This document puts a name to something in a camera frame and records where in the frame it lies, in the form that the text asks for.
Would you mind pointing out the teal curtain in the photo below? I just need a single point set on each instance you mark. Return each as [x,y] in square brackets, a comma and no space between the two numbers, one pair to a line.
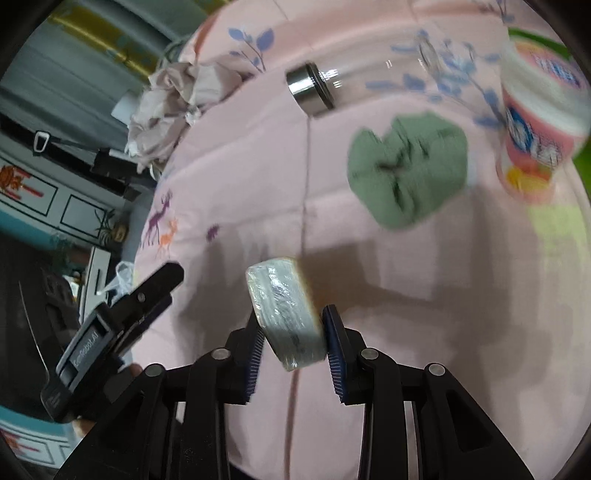
[65,64]

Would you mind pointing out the pink printed bed sheet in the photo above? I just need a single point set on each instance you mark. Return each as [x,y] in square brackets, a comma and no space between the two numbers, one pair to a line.
[495,289]

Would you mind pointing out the crumpled beige cloth pile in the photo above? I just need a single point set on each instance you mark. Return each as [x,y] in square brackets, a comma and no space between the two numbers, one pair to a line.
[177,96]

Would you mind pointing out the clear glass bottle steel cap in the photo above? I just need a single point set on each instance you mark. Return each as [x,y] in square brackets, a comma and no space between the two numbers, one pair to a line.
[361,72]

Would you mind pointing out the green cardboard box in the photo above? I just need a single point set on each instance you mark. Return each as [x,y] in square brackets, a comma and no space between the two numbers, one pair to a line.
[547,99]

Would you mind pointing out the yellow tissue pack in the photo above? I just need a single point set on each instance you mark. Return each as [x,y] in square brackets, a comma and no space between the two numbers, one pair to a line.
[286,312]

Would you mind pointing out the green towel cloth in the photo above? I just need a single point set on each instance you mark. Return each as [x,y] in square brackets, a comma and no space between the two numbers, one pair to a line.
[408,173]

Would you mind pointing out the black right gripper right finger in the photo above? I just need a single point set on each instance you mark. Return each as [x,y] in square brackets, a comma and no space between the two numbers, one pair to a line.
[455,438]

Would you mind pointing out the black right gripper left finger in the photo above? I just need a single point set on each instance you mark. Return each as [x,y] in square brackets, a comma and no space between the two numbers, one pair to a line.
[170,424]

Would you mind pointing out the pink wet wipes canister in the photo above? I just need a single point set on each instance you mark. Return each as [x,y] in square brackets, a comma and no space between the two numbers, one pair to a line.
[523,177]

